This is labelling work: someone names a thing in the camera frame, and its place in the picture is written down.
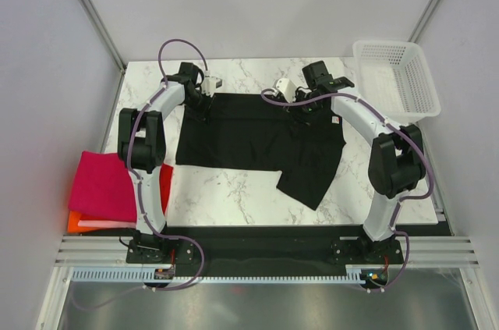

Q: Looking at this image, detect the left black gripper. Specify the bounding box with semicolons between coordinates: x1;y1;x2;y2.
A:
182;90;216;126

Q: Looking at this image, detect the black t shirt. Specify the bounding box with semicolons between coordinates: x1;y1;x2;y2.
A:
175;94;345;210

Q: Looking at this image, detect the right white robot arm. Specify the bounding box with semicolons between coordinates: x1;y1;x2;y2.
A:
292;61;434;263

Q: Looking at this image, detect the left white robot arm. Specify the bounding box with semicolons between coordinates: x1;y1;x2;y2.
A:
117;62;221;264

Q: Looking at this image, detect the white plastic basket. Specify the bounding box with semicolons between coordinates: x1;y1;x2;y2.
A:
352;40;441;124

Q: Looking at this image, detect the folded red t shirt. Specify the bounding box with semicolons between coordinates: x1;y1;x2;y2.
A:
159;164;173;215

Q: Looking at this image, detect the folded light pink t shirt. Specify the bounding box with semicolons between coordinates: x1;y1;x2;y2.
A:
78;220;136;229

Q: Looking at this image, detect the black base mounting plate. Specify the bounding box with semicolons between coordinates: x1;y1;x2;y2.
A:
126;225;404;265

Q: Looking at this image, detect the folded orange t shirt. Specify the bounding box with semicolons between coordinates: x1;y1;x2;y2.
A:
67;211;107;233

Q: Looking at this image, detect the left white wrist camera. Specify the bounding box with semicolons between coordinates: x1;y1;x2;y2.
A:
201;76;223;97

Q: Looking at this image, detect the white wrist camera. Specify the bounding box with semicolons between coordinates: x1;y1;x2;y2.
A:
201;76;223;97
274;78;298;103

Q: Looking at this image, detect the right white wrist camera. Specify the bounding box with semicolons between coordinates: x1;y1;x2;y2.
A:
274;78;298;103

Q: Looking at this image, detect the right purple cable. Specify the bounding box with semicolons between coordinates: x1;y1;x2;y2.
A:
260;87;434;294

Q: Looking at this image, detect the white slotted cable duct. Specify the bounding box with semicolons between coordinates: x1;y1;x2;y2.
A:
71;265;374;284

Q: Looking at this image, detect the aluminium frame rail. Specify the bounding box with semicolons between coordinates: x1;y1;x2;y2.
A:
55;236;479;268

